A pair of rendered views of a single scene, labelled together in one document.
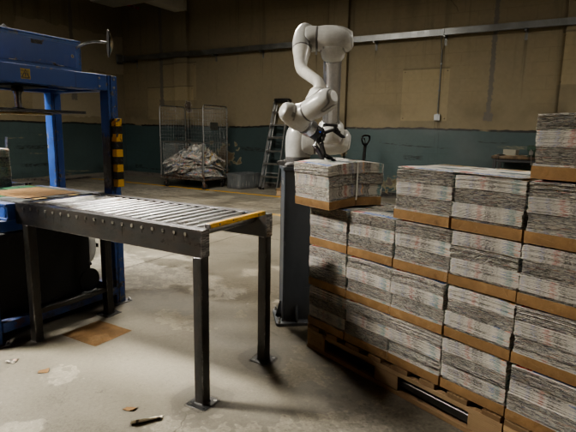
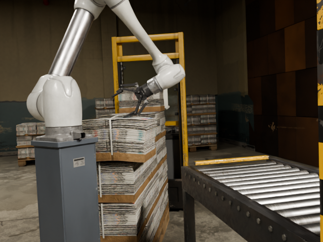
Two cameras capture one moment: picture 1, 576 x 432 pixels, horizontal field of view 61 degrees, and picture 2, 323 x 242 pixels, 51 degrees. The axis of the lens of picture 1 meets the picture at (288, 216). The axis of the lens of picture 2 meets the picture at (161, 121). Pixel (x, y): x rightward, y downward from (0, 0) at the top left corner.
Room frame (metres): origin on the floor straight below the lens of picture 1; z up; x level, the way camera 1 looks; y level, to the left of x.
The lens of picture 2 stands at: (3.73, 1.30, 1.14)
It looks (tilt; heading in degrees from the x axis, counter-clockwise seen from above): 3 degrees down; 226
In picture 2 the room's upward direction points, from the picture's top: 2 degrees counter-clockwise
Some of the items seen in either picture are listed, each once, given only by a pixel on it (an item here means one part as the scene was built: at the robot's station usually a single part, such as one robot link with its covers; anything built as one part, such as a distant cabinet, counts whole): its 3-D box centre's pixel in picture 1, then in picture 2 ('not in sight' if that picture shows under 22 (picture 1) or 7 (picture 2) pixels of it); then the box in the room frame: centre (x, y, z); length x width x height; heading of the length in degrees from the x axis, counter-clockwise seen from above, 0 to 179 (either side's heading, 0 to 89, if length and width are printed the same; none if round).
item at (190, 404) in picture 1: (202, 401); not in sight; (2.01, 0.37, 0.01); 0.14 x 0.13 x 0.01; 150
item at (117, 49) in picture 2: not in sight; (120, 120); (1.57, -1.61, 0.97); 0.09 x 0.09 x 1.75; 38
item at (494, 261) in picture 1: (414, 298); (127, 204); (2.27, -0.63, 0.42); 1.17 x 0.39 x 0.83; 38
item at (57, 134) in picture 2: (294, 161); (67, 132); (3.03, -0.04, 1.03); 0.22 x 0.18 x 0.06; 97
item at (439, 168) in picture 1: (449, 168); (128, 114); (2.16, -0.71, 1.06); 0.37 x 0.29 x 0.01; 129
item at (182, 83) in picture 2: not in sight; (182, 118); (1.16, -1.09, 0.97); 0.09 x 0.09 x 1.75; 38
